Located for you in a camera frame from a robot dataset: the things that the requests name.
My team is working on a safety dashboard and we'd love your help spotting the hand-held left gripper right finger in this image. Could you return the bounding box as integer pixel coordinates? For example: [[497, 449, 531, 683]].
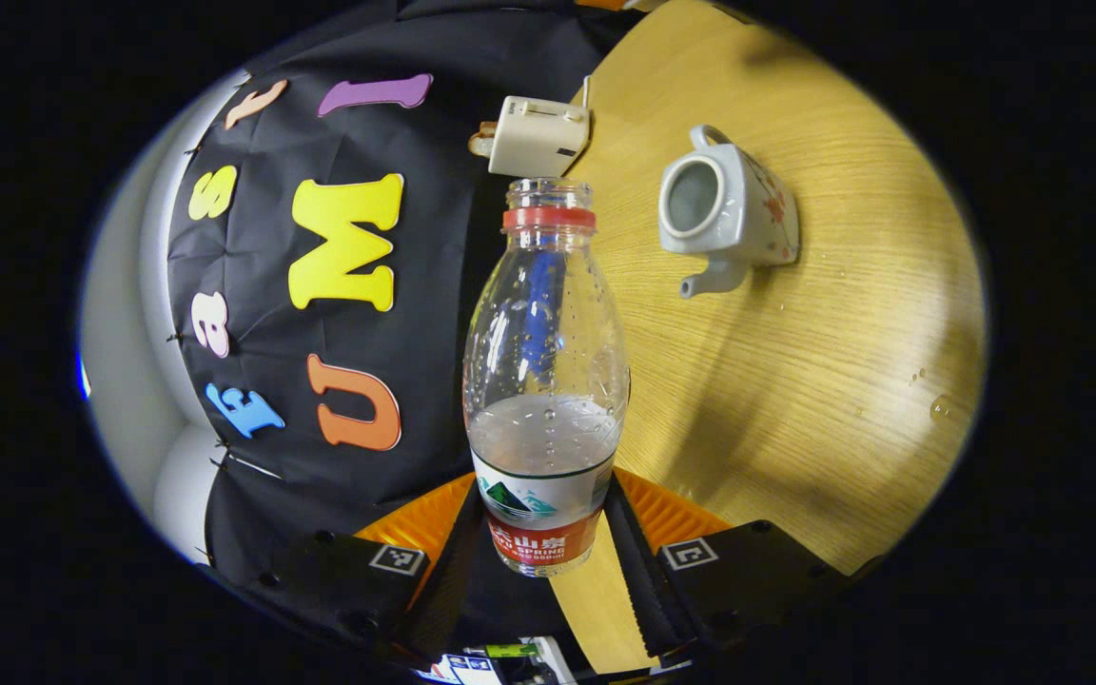
[[602, 467, 858, 664]]

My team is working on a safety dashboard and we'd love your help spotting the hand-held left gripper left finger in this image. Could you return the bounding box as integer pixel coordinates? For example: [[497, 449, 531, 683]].
[[251, 472, 503, 665]]

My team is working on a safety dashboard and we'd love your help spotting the clear plastic water bottle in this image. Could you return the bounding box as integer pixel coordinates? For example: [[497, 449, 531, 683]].
[[462, 178, 630, 578]]

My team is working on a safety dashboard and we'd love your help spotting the white floral teacup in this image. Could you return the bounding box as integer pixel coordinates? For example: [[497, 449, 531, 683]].
[[657, 124, 801, 300]]

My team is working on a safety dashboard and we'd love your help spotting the thin white rod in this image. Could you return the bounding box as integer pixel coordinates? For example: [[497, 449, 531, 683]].
[[223, 453, 284, 481]]

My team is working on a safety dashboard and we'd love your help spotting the black backdrop cloth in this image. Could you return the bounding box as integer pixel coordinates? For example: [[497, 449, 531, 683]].
[[166, 0, 644, 638]]

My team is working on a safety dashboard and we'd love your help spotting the white toaster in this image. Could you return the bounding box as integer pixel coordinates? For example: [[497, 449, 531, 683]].
[[488, 95, 592, 179]]

